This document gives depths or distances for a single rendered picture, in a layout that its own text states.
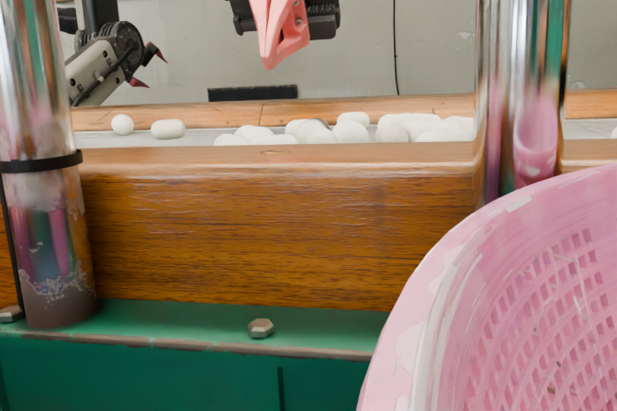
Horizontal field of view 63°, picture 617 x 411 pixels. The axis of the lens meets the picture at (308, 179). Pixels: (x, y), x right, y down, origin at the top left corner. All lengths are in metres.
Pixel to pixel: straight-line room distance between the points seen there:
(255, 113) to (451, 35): 1.99
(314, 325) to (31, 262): 0.09
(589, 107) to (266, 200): 0.43
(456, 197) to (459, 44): 2.34
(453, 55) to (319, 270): 2.34
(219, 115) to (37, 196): 0.40
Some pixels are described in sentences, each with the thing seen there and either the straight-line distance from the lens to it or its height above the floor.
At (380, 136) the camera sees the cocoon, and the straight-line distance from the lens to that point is 0.35.
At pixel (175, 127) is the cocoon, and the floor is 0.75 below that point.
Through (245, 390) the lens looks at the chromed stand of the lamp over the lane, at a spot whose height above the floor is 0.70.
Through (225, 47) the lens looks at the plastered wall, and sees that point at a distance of 2.56.
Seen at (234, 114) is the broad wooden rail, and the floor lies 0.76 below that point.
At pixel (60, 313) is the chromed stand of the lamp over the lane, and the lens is 0.19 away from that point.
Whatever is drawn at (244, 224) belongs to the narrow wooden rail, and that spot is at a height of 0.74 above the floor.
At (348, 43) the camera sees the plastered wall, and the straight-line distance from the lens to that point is 2.47.
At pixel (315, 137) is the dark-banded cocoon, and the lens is 0.33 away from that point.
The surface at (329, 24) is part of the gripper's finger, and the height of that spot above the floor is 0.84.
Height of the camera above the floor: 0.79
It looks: 12 degrees down
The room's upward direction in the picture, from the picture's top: 3 degrees counter-clockwise
